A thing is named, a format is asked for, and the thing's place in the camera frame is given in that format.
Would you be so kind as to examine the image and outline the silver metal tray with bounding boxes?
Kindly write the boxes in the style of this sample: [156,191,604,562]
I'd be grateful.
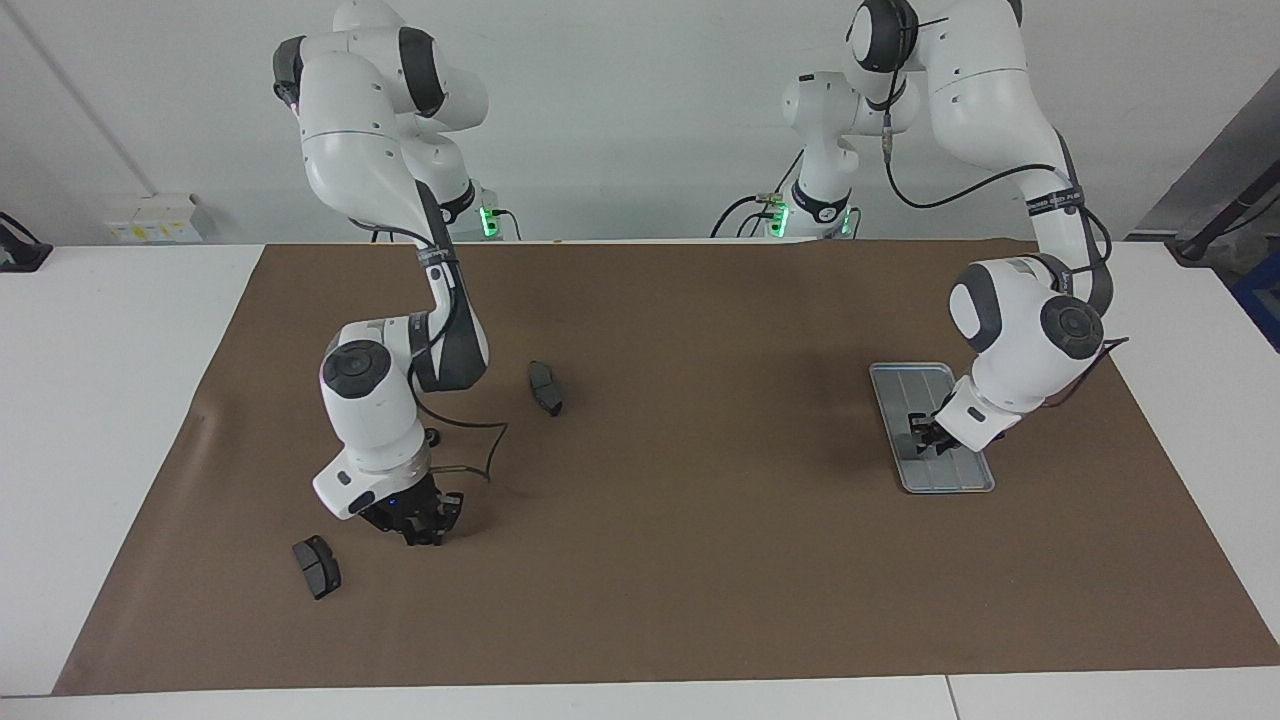
[868,362,997,495]

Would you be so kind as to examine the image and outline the dark grey brake pad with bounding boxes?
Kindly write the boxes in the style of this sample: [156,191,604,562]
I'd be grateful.
[527,360,565,418]
[292,535,343,601]

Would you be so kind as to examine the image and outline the brown table mat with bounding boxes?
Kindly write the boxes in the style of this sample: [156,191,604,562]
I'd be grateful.
[52,238,1280,696]

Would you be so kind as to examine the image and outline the black stand pole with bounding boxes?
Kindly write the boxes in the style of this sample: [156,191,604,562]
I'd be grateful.
[1175,160,1280,263]

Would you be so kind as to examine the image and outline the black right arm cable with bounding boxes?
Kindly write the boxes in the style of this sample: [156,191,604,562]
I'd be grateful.
[370,220,509,481]

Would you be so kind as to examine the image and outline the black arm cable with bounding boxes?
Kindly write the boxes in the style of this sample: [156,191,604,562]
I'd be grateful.
[880,60,1131,409]
[370,220,509,481]

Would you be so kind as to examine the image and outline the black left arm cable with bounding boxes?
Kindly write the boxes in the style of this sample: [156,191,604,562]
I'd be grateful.
[880,60,1131,409]

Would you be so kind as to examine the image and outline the black base cable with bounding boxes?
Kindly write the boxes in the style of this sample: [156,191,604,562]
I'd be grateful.
[710,150,806,239]

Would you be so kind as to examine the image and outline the white wall socket box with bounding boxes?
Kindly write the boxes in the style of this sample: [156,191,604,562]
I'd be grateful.
[105,193,206,244]

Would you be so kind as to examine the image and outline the black clamp mount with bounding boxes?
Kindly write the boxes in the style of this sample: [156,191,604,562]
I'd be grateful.
[0,212,53,273]

